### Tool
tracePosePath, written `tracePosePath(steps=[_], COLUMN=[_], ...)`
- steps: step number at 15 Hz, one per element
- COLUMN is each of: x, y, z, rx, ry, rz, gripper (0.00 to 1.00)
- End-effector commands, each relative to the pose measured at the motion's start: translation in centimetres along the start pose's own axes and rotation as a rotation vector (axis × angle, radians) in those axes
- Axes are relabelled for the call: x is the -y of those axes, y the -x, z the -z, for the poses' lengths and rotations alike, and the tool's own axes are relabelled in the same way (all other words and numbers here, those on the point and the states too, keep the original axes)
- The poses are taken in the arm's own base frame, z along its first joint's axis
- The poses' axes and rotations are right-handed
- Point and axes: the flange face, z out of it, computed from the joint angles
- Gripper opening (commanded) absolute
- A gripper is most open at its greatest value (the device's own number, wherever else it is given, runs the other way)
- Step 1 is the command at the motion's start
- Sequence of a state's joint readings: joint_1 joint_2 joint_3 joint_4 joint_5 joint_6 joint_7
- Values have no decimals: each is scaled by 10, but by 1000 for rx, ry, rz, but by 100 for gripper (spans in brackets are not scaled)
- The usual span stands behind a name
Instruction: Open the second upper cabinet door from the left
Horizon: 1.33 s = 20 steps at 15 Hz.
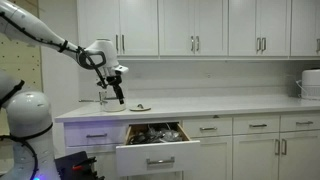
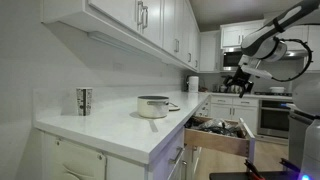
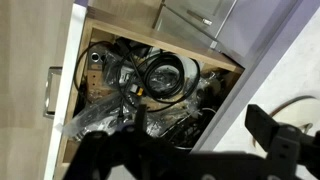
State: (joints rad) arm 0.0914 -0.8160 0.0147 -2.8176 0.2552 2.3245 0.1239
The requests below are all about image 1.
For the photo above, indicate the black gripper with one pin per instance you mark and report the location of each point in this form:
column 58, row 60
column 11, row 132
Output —
column 115, row 81

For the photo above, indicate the red black hand tool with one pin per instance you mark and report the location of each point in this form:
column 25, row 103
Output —
column 77, row 167

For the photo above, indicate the dark utensils pile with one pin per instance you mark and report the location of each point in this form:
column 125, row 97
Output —
column 156, row 135

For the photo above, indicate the white drawer front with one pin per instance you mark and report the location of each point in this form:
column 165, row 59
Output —
column 241, row 123
column 78, row 133
column 288, row 124
column 190, row 128

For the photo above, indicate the white wall outlet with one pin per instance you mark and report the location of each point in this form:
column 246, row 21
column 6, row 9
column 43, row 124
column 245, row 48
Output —
column 209, row 75

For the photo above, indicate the flat pot lid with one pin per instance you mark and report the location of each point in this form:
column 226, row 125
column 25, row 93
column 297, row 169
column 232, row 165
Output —
column 140, row 108

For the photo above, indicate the white upper cabinet frame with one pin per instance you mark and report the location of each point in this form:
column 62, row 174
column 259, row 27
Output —
column 200, row 58

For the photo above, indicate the open white wooden drawer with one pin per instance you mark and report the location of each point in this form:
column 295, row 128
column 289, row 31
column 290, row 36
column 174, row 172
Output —
column 133, row 160

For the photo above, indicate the white cylindrical appliance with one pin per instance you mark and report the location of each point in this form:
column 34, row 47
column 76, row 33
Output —
column 311, row 83

